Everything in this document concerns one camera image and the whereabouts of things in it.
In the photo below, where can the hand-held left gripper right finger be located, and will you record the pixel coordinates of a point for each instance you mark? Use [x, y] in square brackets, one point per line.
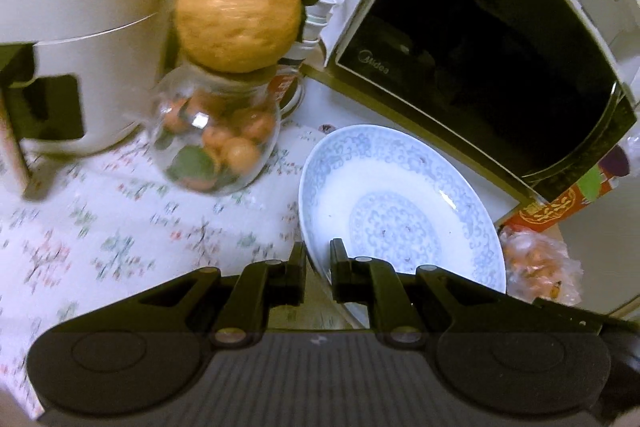
[338, 264]

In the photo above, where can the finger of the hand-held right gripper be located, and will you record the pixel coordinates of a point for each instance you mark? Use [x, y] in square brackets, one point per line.
[570, 314]

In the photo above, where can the plastic bag of oranges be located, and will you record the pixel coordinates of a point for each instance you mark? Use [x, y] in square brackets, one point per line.
[537, 267]

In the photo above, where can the blue patterned plate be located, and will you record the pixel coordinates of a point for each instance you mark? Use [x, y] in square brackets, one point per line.
[400, 187]

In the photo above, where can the clear glass jar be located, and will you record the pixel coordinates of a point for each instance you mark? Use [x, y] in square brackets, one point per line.
[170, 132]

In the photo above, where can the floral tablecloth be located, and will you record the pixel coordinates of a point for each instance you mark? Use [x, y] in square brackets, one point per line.
[100, 232]

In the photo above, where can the stack of white cups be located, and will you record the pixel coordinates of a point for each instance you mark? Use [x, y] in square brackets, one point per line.
[315, 27]

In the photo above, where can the black glass microwave oven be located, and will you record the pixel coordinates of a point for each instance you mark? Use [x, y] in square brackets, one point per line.
[475, 32]

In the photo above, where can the cluster of small oranges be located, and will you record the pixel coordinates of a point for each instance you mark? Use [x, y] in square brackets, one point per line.
[240, 152]

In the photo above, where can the red printed gift box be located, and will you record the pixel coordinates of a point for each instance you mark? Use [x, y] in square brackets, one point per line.
[555, 207]

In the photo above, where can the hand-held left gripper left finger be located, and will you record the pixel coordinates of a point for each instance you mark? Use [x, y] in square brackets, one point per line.
[299, 264]

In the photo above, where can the large yellow pomelo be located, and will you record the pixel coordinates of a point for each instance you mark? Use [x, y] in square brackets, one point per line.
[240, 7]

